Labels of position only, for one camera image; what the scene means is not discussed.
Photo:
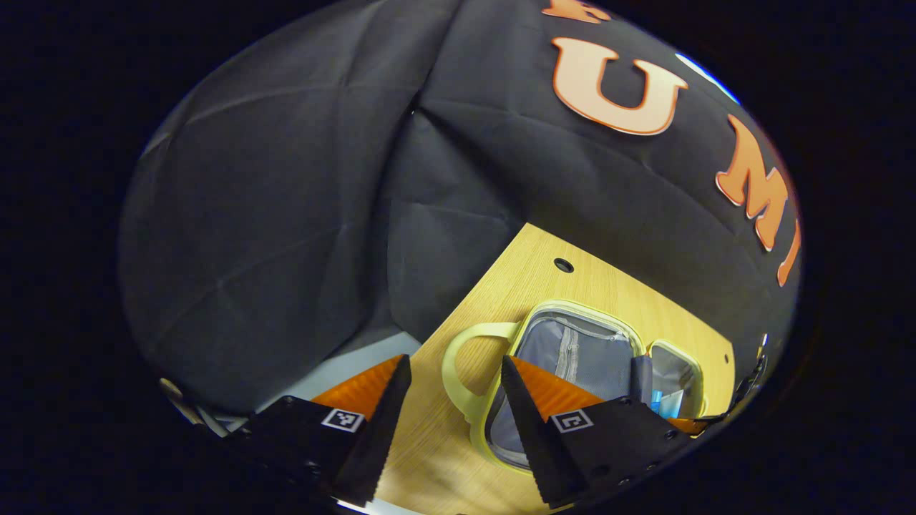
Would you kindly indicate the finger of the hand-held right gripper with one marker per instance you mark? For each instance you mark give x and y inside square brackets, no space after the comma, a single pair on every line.
[744,386]

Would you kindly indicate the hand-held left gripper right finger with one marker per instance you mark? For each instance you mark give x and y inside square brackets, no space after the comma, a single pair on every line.
[537,436]

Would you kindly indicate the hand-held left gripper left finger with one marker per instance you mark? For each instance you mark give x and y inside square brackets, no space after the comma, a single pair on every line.
[379,429]

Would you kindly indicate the white blue skin care tube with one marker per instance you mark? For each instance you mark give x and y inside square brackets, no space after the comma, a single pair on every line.
[673,406]

